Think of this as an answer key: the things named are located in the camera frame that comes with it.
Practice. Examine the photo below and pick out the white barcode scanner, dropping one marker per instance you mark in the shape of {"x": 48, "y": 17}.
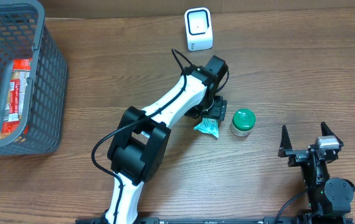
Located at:
{"x": 198, "y": 26}

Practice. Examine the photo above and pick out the grey plastic mesh basket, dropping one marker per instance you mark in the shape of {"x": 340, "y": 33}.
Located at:
{"x": 23, "y": 34}

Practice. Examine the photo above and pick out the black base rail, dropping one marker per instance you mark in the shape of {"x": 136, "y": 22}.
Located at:
{"x": 265, "y": 220}

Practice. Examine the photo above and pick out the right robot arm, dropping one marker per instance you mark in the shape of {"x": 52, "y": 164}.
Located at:
{"x": 329, "y": 198}

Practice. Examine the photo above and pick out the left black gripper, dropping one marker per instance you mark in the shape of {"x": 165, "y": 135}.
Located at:
{"x": 218, "y": 111}

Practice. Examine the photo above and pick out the red snack package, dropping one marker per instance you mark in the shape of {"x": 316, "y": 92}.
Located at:
{"x": 15, "y": 97}

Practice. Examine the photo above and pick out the green lid jar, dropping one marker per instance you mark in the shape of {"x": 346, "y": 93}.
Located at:
{"x": 243, "y": 122}

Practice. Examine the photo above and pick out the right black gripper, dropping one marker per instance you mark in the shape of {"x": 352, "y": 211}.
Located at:
{"x": 299, "y": 155}

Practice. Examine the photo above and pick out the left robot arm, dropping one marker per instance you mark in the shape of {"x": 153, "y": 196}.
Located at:
{"x": 138, "y": 146}

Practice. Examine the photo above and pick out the teal tissue packet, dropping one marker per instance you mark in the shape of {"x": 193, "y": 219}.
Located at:
{"x": 208, "y": 126}

